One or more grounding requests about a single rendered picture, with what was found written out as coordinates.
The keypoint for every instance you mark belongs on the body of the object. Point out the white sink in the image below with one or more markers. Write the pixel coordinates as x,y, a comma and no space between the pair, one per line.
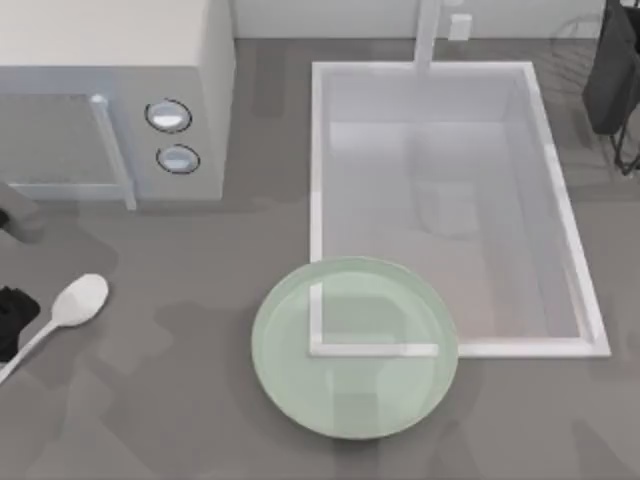
450,200

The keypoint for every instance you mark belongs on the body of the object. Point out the pale green glass plate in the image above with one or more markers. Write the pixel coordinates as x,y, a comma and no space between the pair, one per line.
350,390

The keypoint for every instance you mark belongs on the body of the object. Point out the pale microwave oven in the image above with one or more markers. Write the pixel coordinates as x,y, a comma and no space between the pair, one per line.
210,125

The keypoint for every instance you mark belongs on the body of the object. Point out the small microwave knob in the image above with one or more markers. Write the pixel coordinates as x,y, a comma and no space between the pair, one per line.
178,159

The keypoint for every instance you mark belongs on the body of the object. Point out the large microwave knob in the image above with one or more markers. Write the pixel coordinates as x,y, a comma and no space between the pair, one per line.
168,116

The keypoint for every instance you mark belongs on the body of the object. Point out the tall white tap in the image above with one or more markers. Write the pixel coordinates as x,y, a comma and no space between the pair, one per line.
424,40

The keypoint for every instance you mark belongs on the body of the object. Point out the white spoon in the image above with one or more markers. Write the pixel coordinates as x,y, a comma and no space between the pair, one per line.
80,300

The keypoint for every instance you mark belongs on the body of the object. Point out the microwave glass door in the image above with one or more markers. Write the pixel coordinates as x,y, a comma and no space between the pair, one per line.
50,140

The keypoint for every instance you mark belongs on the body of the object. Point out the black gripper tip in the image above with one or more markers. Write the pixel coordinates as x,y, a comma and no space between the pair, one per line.
15,315

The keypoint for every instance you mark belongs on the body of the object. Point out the small white wall box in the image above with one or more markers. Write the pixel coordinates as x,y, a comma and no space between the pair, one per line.
460,27

